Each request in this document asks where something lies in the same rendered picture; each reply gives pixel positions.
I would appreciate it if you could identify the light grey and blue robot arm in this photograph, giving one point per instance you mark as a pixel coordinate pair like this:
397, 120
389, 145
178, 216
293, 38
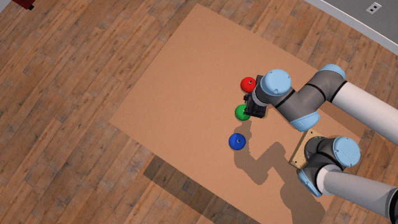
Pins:
328, 157

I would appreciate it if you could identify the blue dome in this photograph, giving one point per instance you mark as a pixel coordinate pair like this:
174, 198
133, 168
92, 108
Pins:
237, 141

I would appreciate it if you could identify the red dome bell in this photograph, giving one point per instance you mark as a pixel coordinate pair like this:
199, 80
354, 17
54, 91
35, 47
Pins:
248, 84

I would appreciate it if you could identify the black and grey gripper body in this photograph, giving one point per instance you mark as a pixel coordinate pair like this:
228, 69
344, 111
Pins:
254, 109

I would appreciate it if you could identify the green bell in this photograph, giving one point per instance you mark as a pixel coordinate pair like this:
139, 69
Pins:
239, 113

